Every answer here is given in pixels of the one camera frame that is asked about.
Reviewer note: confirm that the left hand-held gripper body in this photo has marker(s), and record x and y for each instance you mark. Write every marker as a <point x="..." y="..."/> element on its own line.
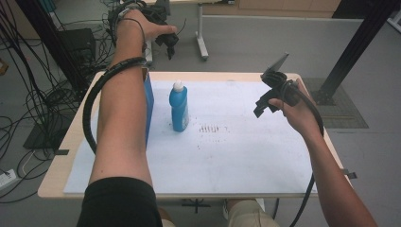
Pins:
<point x="159" y="14"/>

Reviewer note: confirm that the person's left leg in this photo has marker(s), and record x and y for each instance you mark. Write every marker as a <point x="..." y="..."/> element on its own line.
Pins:
<point x="167" y="220"/>

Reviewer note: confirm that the black equipment box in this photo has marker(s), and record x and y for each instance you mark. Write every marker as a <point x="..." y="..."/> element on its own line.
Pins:
<point x="77" y="44"/>

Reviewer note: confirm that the wooden cabinet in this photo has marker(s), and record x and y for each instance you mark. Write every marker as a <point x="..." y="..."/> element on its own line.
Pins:
<point x="268" y="8"/>

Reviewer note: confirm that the person's right leg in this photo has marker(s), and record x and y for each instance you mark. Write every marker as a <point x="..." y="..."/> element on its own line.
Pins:
<point x="252" y="214"/>

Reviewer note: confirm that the grey tape strip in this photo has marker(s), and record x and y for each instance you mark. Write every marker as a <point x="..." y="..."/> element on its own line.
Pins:
<point x="61" y="152"/>
<point x="350" y="174"/>

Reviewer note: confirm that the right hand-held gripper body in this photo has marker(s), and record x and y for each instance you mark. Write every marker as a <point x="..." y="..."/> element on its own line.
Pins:
<point x="282" y="90"/>

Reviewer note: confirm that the person's leg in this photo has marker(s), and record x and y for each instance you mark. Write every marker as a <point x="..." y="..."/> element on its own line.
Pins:
<point x="252" y="214"/>
<point x="167" y="220"/>

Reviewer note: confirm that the black table foot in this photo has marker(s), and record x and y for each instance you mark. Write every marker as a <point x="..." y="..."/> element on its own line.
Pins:
<point x="196" y="205"/>

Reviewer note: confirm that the person's left hand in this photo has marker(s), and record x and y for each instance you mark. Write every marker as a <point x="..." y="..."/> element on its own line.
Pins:
<point x="135" y="23"/>

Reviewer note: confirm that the person's right hand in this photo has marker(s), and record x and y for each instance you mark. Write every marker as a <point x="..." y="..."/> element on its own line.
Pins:
<point x="299" y="116"/>

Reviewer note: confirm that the black metal post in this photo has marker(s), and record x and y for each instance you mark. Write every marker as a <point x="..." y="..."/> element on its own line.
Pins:
<point x="53" y="41"/>
<point x="356" y="44"/>

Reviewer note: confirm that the white power strip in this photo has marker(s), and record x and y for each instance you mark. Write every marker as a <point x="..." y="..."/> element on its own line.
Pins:
<point x="7" y="179"/>

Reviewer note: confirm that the blue bottle with white cap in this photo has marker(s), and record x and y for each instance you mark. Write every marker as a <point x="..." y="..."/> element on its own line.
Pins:
<point x="179" y="110"/>

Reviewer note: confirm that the black shirt sleeve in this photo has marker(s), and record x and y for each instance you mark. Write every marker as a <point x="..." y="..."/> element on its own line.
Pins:
<point x="119" y="205"/>

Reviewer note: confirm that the white table mat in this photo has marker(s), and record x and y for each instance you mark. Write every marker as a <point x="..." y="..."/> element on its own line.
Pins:
<point x="236" y="157"/>

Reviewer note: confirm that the white wristband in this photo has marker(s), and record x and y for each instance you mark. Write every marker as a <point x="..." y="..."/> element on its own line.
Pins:
<point x="124" y="12"/>

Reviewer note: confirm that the blue cardboard box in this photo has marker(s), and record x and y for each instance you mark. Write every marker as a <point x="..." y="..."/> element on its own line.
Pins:
<point x="149" y="101"/>

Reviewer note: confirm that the white desk with metal legs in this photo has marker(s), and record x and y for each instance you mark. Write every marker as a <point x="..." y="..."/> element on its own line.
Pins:
<point x="201" y="41"/>

